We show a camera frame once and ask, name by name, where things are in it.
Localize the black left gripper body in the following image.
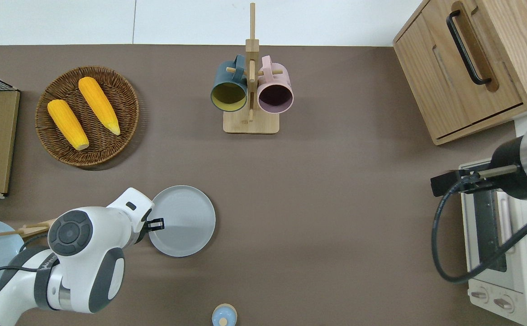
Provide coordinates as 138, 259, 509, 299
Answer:
134, 219, 152, 245

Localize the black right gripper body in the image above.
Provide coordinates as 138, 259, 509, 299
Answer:
430, 169, 493, 198

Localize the gray plate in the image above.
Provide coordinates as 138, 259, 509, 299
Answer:
148, 185, 216, 258

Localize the wooden cabinet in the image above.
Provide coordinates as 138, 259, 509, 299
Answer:
393, 0, 527, 146

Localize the white toaster oven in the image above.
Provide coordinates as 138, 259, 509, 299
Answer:
459, 159, 527, 326

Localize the wooden dish rack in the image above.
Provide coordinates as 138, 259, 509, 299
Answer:
0, 218, 58, 239

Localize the blue bell with wooden knob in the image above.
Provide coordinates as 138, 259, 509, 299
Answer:
212, 304, 237, 326

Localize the long pointed corn cob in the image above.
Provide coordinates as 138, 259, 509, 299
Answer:
78, 77, 121, 136

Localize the short blunt corn cob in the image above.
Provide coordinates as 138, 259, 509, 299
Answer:
47, 99, 90, 151

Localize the wooden mug tree stand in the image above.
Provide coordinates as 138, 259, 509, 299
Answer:
223, 2, 285, 134

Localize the round wicker basket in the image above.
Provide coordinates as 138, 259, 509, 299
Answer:
35, 66, 140, 167

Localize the teal mug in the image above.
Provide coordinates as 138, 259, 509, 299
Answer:
210, 55, 249, 112

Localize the pink mug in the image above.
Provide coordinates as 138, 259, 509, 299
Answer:
257, 55, 294, 114

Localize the thick black cable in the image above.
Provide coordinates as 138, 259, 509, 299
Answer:
431, 181, 527, 284

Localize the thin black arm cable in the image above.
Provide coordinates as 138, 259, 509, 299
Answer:
0, 264, 60, 317

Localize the black cabinet handle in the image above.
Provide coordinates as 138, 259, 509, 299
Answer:
446, 10, 493, 86

